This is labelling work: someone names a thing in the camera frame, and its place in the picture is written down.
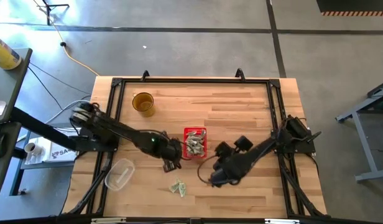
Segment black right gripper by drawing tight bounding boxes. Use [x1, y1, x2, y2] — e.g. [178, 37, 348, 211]
[209, 157, 242, 188]

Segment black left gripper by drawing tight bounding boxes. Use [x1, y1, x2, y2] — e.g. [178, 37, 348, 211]
[160, 138, 183, 173]

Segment red plastic basket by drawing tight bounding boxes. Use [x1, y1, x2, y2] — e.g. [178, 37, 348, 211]
[183, 126, 208, 159]

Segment clear plastic container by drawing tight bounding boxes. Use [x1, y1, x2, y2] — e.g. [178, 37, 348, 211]
[104, 157, 136, 192]

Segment yellow plastic cup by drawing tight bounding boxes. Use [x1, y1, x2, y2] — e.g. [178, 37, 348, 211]
[131, 91, 156, 118]

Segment white printed bag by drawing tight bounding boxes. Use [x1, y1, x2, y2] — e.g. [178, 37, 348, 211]
[25, 136, 79, 164]

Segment black support beam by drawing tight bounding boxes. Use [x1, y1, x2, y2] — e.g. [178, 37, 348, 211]
[10, 107, 83, 152]

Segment white mug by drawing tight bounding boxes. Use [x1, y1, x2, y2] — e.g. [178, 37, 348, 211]
[24, 142, 43, 155]

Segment grey metal cart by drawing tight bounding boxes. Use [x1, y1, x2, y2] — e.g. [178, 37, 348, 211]
[336, 79, 383, 183]

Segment blue metal stand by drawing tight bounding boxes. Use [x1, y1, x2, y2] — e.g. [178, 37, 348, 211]
[9, 130, 77, 197]

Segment black desk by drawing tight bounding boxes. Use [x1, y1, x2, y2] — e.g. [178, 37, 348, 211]
[0, 121, 22, 197]

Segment grey desk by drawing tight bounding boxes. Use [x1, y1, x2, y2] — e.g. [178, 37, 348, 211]
[0, 48, 33, 124]

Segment black tripod stand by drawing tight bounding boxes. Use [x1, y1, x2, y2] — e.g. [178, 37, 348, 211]
[40, 0, 70, 26]

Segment yellow white wipes canister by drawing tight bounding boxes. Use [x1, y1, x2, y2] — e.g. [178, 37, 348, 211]
[0, 32, 22, 70]

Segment black mat with striped edge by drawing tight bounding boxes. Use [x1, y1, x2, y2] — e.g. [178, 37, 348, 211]
[315, 0, 383, 17]

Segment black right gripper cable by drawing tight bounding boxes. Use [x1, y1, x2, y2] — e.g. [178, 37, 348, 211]
[196, 154, 218, 185]

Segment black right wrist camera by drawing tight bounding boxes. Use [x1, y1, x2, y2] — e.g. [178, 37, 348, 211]
[214, 141, 235, 159]

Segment black aluminium table frame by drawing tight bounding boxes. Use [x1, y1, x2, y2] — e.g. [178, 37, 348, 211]
[59, 77, 328, 218]

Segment white cable bundle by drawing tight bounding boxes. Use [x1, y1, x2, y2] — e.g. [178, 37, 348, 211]
[45, 98, 91, 124]

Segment black floor cable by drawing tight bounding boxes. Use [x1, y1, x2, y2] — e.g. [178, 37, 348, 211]
[27, 62, 92, 110]

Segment yellow floor cable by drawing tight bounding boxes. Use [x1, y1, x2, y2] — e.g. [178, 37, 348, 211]
[32, 0, 101, 77]

